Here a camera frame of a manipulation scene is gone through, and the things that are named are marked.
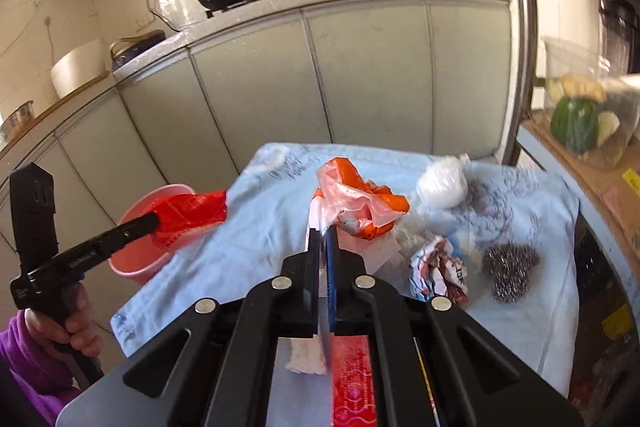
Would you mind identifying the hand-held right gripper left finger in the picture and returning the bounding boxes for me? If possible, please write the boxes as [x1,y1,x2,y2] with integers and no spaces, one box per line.
[122,229,321,427]

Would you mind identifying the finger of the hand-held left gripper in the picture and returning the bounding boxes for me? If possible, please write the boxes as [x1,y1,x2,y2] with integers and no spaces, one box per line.
[102,213,161,259]

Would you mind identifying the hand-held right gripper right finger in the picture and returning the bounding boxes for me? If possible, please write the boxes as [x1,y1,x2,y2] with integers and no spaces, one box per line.
[325,227,521,427]

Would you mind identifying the pink plastic bucket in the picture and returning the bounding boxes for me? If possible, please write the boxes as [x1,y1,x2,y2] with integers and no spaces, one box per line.
[109,185,201,286]

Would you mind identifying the red plastic bag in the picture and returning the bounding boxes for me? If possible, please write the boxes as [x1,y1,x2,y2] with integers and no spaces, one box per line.
[152,189,230,253]

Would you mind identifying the white tissue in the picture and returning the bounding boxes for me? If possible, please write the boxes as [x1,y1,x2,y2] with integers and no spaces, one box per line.
[285,337,331,376]

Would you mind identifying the orange translucent plastic bag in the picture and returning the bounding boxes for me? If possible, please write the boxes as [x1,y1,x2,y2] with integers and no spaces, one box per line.
[312,157,411,243]

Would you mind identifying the red patterned packet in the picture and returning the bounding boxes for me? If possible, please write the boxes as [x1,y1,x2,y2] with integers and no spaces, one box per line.
[330,334,376,427]

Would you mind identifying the printed wrapper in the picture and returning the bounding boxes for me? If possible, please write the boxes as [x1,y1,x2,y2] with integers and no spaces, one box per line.
[407,237,471,308]

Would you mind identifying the clear plastic wrap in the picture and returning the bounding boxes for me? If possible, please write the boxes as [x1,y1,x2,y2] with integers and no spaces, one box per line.
[395,206,481,258]

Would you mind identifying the steel wool scrubber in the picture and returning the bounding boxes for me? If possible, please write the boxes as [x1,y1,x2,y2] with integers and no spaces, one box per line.
[481,243,542,305]

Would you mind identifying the person's left forearm purple sleeve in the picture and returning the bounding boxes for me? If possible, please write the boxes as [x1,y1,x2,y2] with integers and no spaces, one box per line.
[0,309,83,425]

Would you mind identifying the person's left hand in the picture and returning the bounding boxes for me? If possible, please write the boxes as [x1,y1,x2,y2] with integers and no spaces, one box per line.
[25,283,104,359]

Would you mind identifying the light blue printed cloth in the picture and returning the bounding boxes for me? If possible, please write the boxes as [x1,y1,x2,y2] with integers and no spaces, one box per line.
[110,142,581,427]

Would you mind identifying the metal bowl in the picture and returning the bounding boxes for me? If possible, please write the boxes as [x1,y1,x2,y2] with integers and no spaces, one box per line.
[0,101,35,142]

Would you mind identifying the white plastic bag ball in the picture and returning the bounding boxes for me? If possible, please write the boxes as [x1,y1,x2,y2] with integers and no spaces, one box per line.
[416,154,473,210]

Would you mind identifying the large white pot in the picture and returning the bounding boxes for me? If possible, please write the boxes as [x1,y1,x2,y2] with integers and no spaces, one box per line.
[50,39,110,100]

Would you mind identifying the grey kitchen counter cabinet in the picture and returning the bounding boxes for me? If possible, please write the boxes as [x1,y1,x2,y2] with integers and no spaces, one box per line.
[0,0,513,323]

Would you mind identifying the cardboard box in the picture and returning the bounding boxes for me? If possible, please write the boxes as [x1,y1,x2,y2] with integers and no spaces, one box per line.
[520,117,640,268]

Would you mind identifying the green squash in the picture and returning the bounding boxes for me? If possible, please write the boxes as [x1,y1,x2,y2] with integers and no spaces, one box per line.
[550,97,601,155]

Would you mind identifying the metal shelf rack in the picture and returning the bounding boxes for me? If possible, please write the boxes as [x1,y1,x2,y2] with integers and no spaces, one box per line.
[502,0,640,168]

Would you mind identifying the ginger root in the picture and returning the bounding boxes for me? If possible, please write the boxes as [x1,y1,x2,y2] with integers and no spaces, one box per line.
[560,74,608,104]

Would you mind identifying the clear plastic container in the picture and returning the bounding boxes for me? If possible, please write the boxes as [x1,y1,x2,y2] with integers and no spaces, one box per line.
[542,36,640,170]

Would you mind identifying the white radish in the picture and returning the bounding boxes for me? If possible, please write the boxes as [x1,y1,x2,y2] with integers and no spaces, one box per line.
[600,74,640,92]

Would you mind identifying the dark pot with hoop handle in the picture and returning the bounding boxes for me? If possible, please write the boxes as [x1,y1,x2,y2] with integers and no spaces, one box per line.
[110,29,167,72]

